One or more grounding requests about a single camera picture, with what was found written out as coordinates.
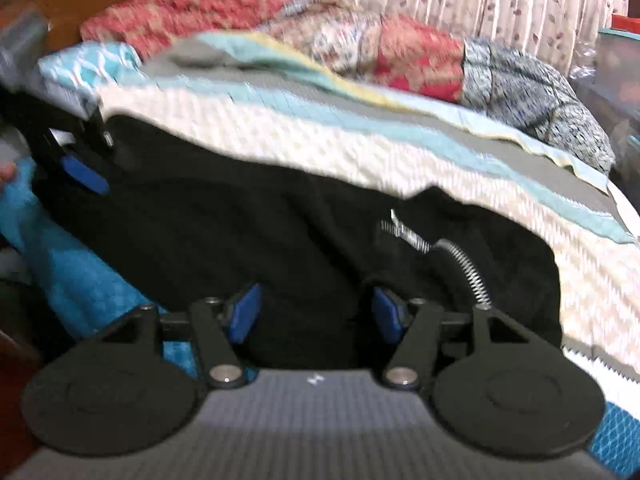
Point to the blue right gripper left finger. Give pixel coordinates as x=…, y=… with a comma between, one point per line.
x=240, y=312

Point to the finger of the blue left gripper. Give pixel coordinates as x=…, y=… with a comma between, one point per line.
x=83, y=174

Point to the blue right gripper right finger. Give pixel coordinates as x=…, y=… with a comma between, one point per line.
x=391, y=313

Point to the black pants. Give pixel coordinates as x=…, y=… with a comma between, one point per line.
x=182, y=223

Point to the person's left hand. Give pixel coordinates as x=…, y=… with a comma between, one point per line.
x=8, y=172

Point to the metal coil spring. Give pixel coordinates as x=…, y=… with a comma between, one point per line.
x=475, y=281

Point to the teal white patterned pillow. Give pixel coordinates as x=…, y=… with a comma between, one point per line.
x=71, y=78

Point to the striped teal beige quilt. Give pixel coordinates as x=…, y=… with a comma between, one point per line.
x=247, y=95

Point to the red floral patchwork blanket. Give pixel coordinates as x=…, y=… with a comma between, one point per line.
x=394, y=51

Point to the teal-framed storage box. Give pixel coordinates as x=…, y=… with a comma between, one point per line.
x=606, y=79

